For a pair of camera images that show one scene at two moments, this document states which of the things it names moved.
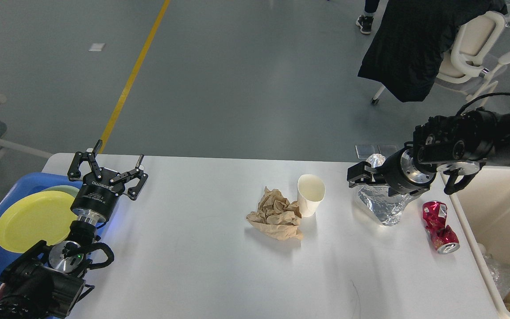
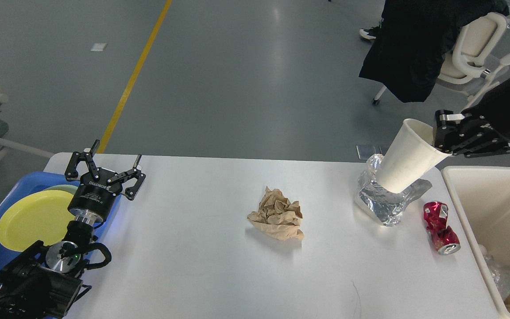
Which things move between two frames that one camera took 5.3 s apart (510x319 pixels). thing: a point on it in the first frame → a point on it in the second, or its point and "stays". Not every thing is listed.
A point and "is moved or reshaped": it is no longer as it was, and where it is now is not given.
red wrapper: x=443 y=238 stays
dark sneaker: x=365 y=23 → x=371 y=33
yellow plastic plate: x=46 y=215 stays
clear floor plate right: x=386 y=149 stays
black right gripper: x=399 y=172 → x=504 y=110
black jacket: x=407 y=50 stays
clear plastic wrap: x=388 y=209 stays
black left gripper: x=100 y=193 stays
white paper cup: x=311 y=192 is moved or reshaped
